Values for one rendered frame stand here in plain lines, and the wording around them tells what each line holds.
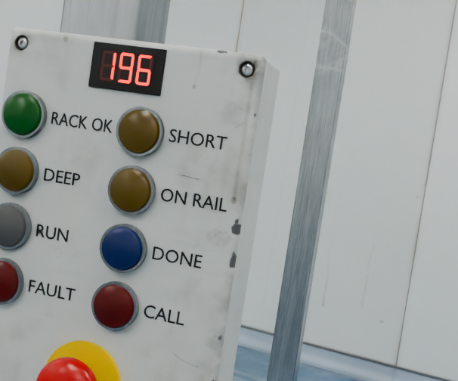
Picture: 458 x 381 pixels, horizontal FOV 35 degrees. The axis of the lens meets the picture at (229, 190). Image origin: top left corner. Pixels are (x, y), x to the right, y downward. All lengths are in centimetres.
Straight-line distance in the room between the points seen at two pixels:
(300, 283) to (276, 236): 243
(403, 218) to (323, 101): 227
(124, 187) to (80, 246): 5
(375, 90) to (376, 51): 20
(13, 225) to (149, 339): 11
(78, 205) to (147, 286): 7
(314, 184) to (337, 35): 33
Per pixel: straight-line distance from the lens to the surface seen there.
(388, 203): 384
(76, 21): 54
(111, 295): 45
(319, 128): 159
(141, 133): 44
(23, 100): 47
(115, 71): 45
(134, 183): 44
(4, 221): 48
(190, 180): 43
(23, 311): 49
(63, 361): 45
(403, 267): 383
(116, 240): 44
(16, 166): 47
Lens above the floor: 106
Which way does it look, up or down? 3 degrees down
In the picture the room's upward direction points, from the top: 9 degrees clockwise
